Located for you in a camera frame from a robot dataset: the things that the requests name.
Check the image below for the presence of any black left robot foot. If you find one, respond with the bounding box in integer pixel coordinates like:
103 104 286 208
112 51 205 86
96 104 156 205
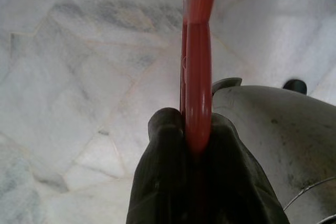
282 79 308 95

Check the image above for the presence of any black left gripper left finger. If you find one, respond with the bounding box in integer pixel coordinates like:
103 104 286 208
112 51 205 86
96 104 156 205
125 107 198 224

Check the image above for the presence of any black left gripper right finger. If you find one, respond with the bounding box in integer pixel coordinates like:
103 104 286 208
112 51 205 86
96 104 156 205
196 112 291 224

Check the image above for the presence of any red plastic hanger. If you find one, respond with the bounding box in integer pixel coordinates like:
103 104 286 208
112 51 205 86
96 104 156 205
179 0 220 156

